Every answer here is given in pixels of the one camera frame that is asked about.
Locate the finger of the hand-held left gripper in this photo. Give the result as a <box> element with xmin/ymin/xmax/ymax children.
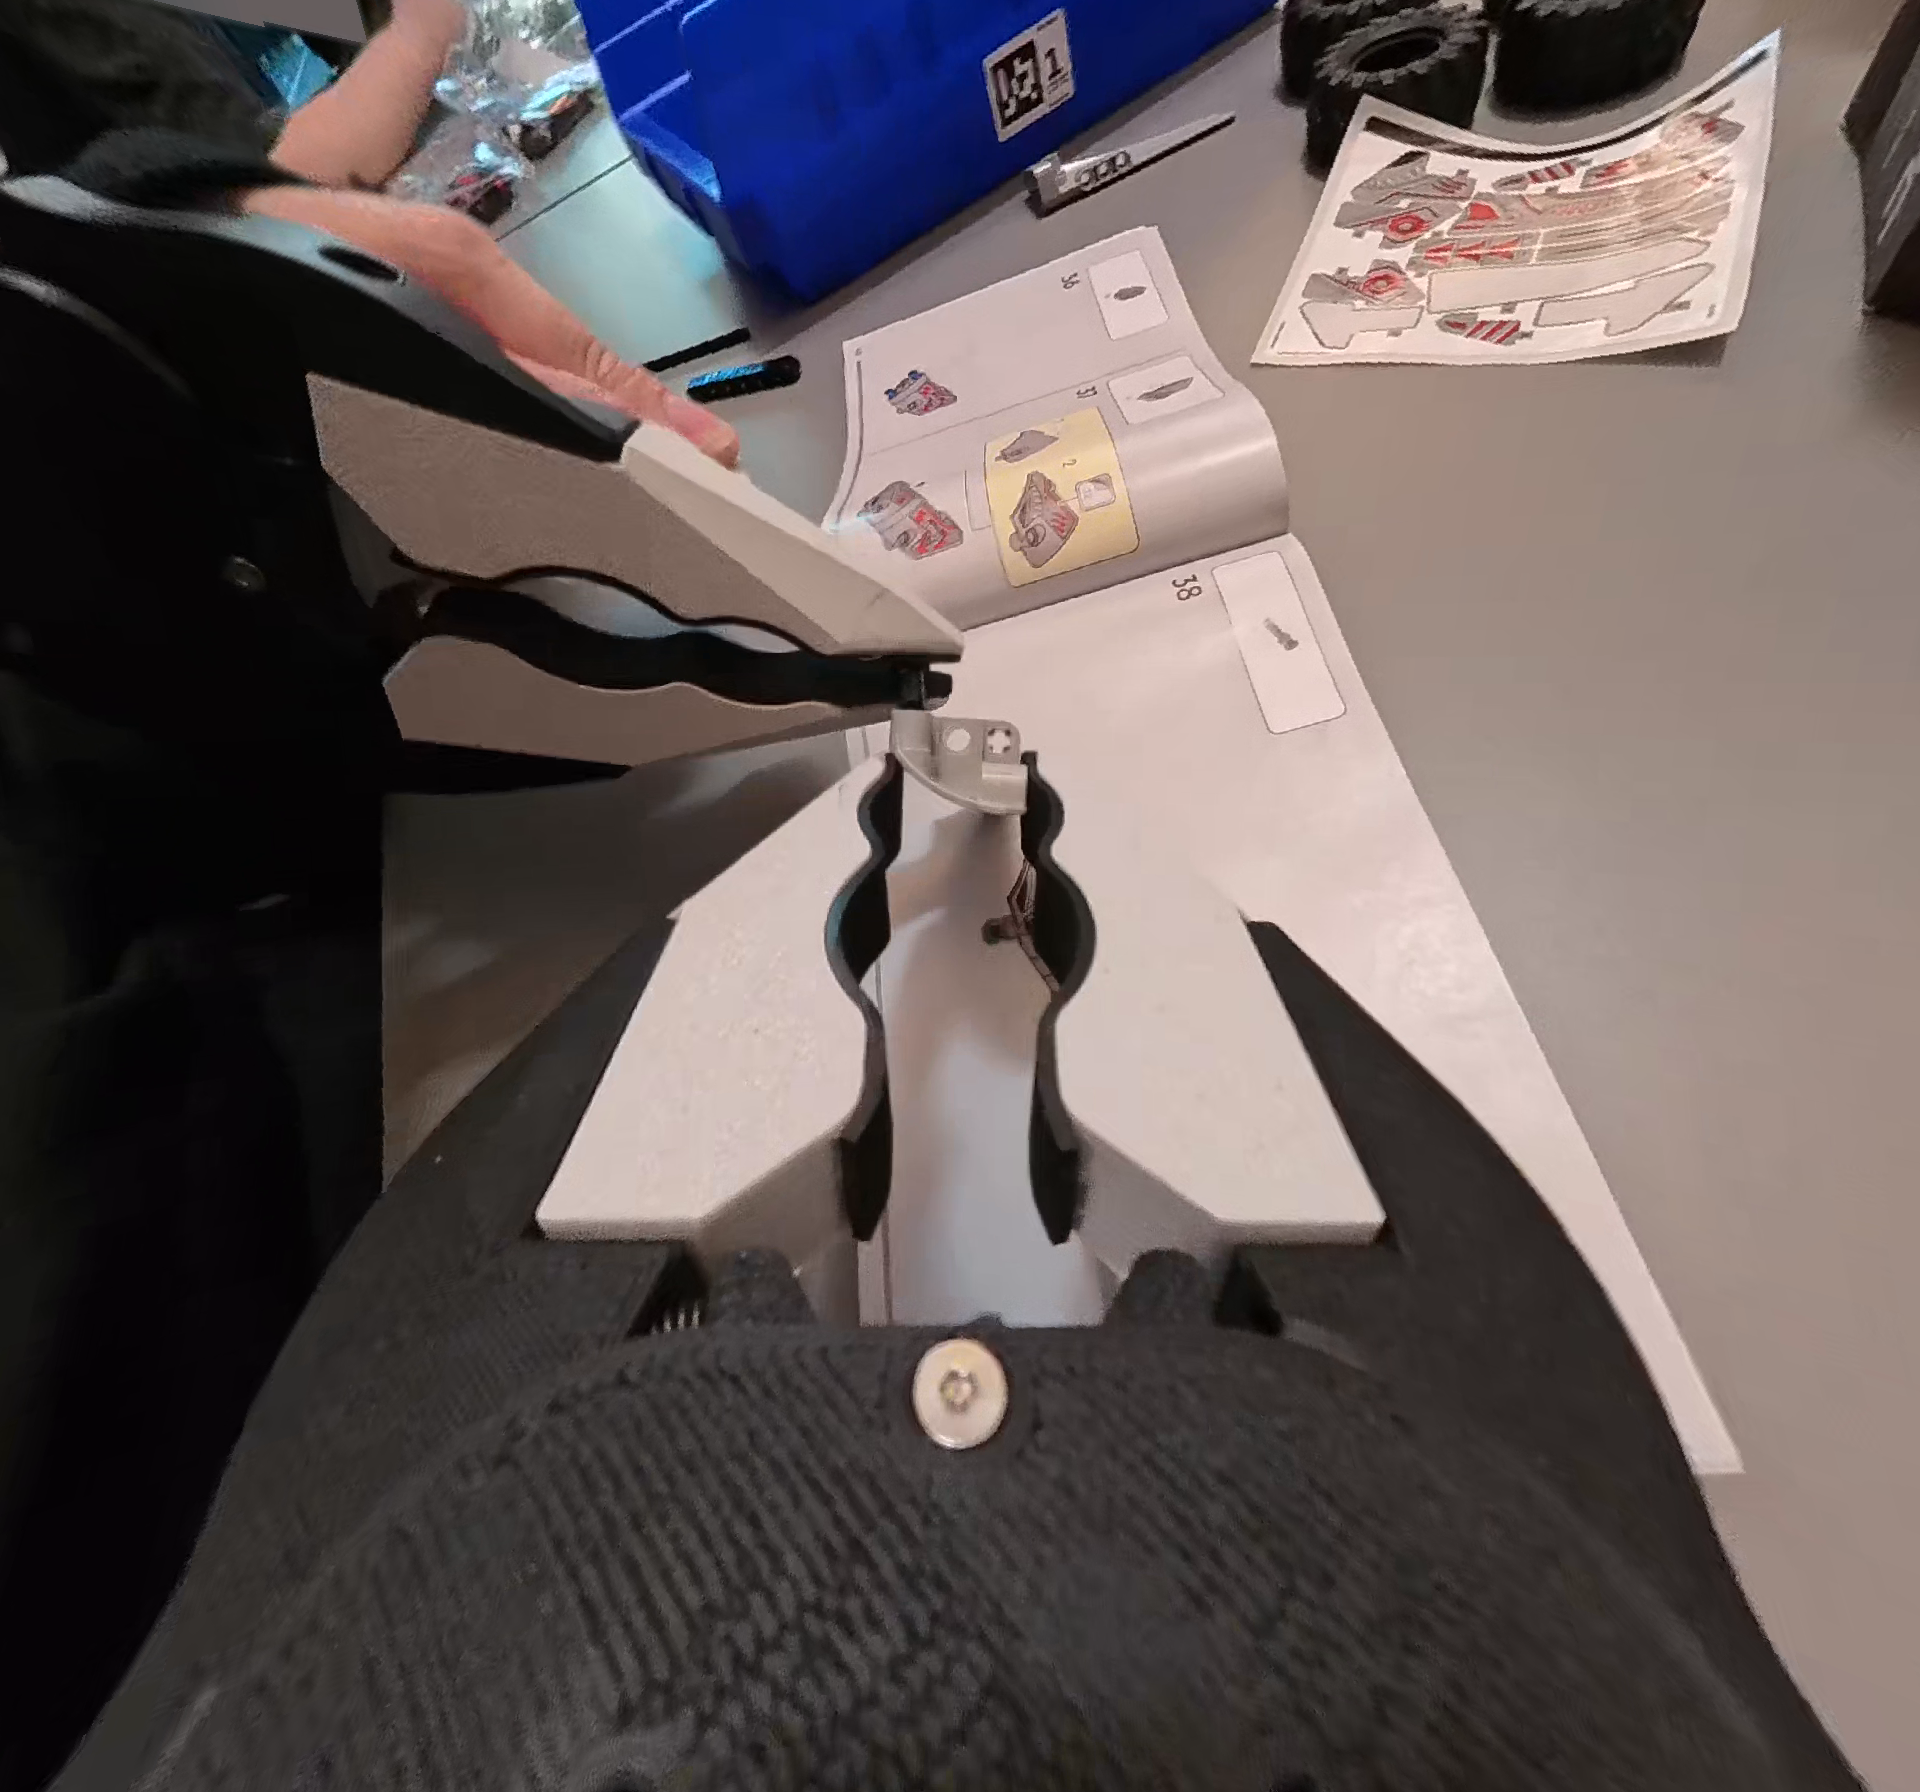
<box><xmin>307</xmin><ymin>373</ymin><xmax>965</xmax><ymax>666</ymax></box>
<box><xmin>382</xmin><ymin>587</ymin><xmax>920</xmax><ymax>768</ymax></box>

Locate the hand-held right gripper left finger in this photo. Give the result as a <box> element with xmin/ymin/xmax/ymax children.
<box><xmin>532</xmin><ymin>754</ymin><xmax>905</xmax><ymax>1307</ymax></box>

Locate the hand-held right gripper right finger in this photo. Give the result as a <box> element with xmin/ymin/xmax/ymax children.
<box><xmin>1025</xmin><ymin>754</ymin><xmax>1392</xmax><ymax>1321</ymax></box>

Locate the grey toy panel red sticker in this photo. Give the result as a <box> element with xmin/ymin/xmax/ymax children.
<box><xmin>889</xmin><ymin>708</ymin><xmax>1053</xmax><ymax>992</ymax></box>

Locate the another person's forearm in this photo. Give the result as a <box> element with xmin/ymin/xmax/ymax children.
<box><xmin>274</xmin><ymin>0</ymin><xmax>465</xmax><ymax>192</ymax></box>

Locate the grey desk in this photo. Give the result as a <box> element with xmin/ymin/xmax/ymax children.
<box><xmin>375</xmin><ymin>0</ymin><xmax>1920</xmax><ymax>1539</ymax></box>

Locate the person's left hand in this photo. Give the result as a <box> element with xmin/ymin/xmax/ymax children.
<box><xmin>333</xmin><ymin>185</ymin><xmax>746</xmax><ymax>472</ymax></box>

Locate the open instruction booklet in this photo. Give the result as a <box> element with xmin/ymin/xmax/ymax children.
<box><xmin>822</xmin><ymin>228</ymin><xmax>1742</xmax><ymax>1477</ymax></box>

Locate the blue plastic storage bin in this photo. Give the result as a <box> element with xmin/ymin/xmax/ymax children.
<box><xmin>570</xmin><ymin>0</ymin><xmax>1294</xmax><ymax>305</ymax></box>

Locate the long grey toy panel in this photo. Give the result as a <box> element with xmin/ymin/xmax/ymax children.
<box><xmin>1025</xmin><ymin>112</ymin><xmax>1239</xmax><ymax>220</ymax></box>

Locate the toy sticker sheet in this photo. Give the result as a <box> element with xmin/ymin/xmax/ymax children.
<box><xmin>1249</xmin><ymin>30</ymin><xmax>1787</xmax><ymax>369</ymax></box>

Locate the black toy set box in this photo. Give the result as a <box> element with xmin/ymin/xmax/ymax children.
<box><xmin>1842</xmin><ymin>7</ymin><xmax>1920</xmax><ymax>316</ymax></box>

